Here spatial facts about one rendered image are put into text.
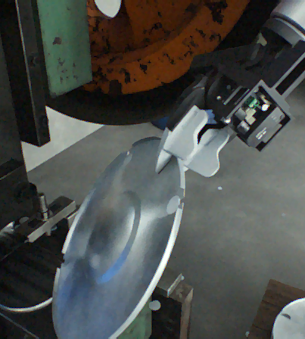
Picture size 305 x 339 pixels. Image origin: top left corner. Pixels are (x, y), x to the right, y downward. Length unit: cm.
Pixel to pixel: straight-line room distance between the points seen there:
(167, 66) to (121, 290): 42
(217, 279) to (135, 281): 133
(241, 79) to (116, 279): 26
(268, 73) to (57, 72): 30
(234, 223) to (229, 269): 31
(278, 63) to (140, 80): 39
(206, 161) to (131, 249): 14
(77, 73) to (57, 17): 9
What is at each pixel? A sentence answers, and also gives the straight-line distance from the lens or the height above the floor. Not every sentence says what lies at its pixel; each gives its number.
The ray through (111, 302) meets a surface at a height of 92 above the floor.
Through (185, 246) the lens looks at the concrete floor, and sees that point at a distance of 191.
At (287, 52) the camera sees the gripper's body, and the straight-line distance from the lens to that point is 46.
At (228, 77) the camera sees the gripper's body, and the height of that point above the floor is 114.
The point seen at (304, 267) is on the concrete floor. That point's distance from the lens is 192.
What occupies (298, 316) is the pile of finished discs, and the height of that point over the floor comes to 40.
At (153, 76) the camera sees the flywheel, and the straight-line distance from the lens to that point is 78.
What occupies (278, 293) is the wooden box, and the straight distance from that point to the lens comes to 130.
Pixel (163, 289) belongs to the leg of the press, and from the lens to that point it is 87.
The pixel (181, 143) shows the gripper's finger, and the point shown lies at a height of 107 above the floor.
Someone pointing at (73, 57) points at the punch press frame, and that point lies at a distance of 64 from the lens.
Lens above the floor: 129
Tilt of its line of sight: 33 degrees down
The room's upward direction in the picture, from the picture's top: straight up
